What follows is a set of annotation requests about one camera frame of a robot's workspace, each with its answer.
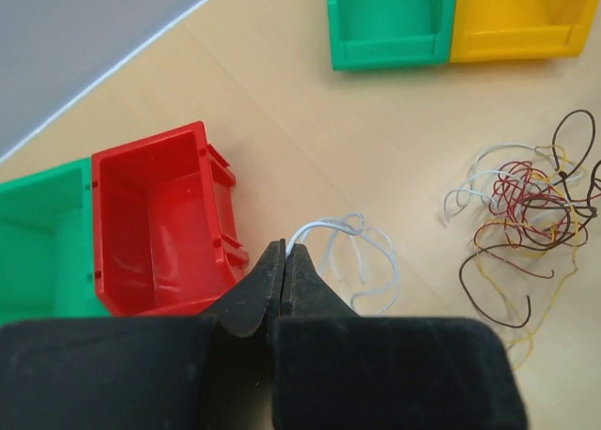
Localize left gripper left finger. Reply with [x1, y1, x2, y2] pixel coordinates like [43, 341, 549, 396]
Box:
[1, 240, 285, 429]

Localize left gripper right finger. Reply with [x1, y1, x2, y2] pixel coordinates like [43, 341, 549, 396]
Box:
[274, 245, 529, 429]

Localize white wire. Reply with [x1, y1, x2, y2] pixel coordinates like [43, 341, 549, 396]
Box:
[439, 142, 583, 227]
[285, 211, 401, 316]

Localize red wire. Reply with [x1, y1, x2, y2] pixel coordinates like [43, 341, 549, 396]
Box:
[473, 161, 583, 281]

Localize brown wire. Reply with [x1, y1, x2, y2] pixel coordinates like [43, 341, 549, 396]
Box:
[458, 109, 601, 329]

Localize red bin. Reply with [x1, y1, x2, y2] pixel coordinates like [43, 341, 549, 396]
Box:
[91, 121, 249, 316]

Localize left green bin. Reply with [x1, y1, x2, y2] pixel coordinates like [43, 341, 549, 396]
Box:
[1, 158, 109, 324]

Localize green bin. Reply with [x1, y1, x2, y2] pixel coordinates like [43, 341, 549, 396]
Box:
[327, 0, 456, 70]
[1, 158, 109, 324]

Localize right green bin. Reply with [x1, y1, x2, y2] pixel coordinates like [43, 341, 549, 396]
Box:
[327, 0, 456, 70]

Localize yellow bin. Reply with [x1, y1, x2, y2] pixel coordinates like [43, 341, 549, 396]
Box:
[450, 0, 599, 63]

